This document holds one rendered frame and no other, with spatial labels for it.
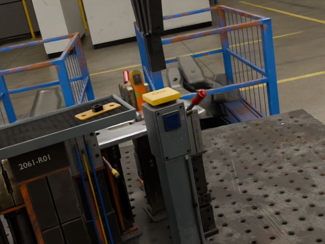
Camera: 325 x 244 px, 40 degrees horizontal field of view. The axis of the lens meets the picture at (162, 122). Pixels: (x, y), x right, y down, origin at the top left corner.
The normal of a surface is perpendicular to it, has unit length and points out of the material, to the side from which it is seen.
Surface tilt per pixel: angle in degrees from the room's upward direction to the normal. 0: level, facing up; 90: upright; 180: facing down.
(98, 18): 90
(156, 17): 104
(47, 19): 90
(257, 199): 0
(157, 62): 90
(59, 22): 90
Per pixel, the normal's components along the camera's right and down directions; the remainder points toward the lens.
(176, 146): 0.38, 0.25
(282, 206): -0.18, -0.92
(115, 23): 0.12, 0.32
